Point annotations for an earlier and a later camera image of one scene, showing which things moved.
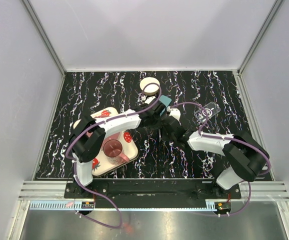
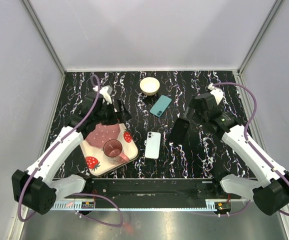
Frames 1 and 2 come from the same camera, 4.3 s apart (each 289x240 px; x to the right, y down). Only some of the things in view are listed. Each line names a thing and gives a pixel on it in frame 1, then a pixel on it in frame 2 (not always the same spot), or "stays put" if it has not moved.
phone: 166,101 stays put
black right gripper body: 168,137 to 193,104
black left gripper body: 156,124 to 108,115
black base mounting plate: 152,188 stays put
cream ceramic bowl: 151,88 stays put
